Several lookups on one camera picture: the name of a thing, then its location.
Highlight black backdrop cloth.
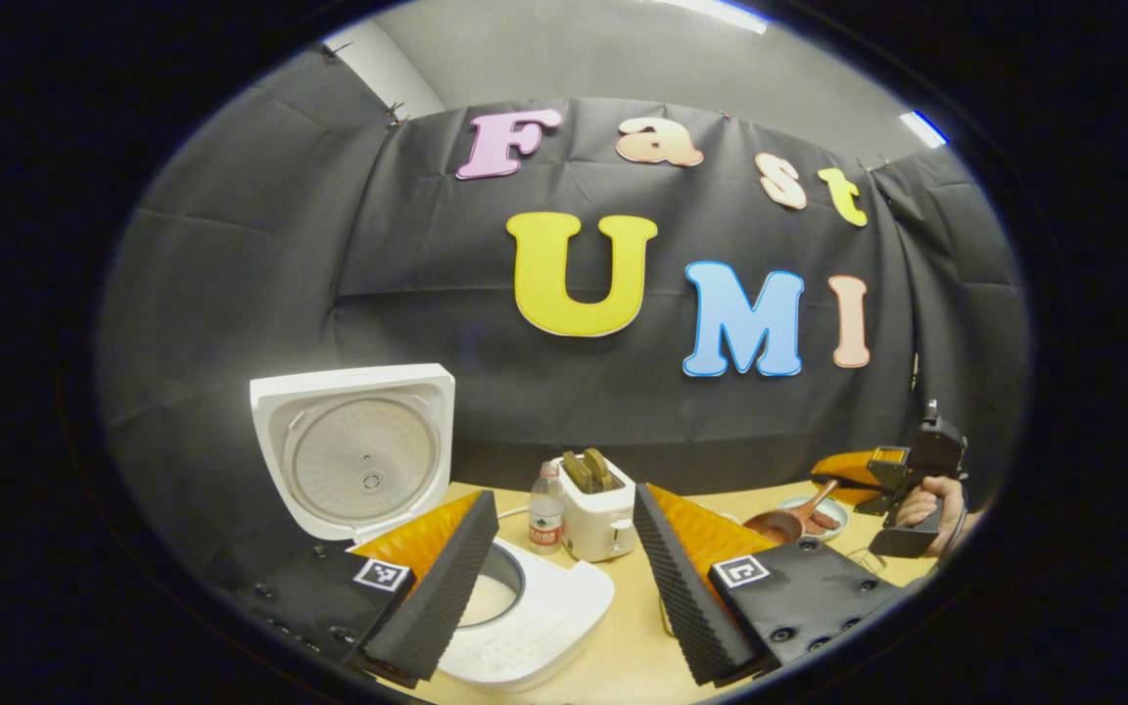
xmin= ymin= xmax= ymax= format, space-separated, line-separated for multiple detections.
xmin=99 ymin=44 xmax=1030 ymax=588

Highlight pale green plate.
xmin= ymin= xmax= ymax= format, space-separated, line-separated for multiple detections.
xmin=776 ymin=493 xmax=850 ymax=542

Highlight brown wooden spoon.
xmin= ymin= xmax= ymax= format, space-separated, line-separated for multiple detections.
xmin=744 ymin=479 xmax=840 ymax=546

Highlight small ceiling light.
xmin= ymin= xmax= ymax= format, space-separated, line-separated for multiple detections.
xmin=900 ymin=110 xmax=949 ymax=150

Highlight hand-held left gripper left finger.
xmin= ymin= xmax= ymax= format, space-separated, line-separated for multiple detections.
xmin=231 ymin=489 xmax=501 ymax=690

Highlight white toaster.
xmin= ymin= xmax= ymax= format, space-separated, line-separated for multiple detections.
xmin=551 ymin=448 xmax=639 ymax=564

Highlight large ceiling light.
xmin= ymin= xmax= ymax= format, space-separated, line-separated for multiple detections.
xmin=657 ymin=0 xmax=773 ymax=36

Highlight clear plastic water bottle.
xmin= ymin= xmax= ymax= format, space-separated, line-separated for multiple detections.
xmin=527 ymin=459 xmax=567 ymax=558

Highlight white rice cooker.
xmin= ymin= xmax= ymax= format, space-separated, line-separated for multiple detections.
xmin=250 ymin=363 xmax=617 ymax=693

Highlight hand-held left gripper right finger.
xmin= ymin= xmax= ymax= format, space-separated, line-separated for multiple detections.
xmin=633 ymin=481 xmax=909 ymax=687

